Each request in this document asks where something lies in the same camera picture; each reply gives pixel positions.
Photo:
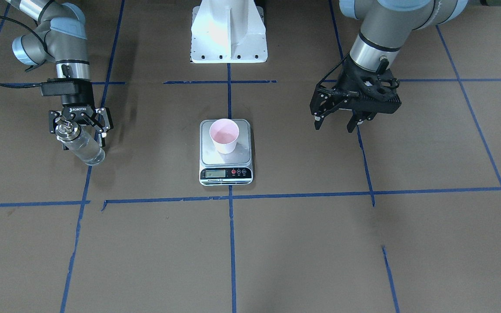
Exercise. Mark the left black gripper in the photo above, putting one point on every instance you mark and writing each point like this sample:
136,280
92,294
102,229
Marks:
347,81

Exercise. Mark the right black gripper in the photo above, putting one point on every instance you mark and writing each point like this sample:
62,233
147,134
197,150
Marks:
78,101

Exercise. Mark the clear glass sauce bottle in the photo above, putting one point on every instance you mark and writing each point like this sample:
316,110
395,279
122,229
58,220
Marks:
82,144

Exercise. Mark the pink paper cup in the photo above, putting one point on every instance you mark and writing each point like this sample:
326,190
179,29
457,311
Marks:
224,133

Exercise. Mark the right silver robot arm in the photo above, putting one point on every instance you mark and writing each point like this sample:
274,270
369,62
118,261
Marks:
60,37

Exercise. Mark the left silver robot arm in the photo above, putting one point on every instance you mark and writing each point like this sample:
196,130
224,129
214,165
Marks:
387,24

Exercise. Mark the silver digital kitchen scale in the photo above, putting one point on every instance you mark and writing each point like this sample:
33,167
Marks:
218,169

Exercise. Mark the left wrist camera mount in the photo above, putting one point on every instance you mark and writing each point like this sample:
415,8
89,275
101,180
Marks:
378,94

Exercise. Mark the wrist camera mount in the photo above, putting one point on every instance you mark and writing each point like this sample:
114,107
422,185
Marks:
378,94
64,87

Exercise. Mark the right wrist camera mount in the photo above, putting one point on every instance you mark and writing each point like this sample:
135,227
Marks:
64,87

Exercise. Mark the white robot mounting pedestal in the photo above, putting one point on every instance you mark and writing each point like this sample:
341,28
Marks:
228,31

